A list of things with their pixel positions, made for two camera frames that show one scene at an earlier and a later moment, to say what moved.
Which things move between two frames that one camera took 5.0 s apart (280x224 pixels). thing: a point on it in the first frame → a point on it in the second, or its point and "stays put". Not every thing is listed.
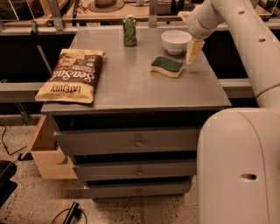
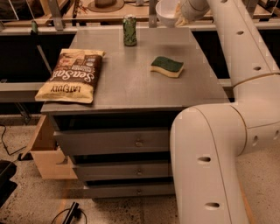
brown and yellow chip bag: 74,77 stays put
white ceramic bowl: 175,41 → 166,12
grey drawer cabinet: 140,136 stays put
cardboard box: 50,161 stays put
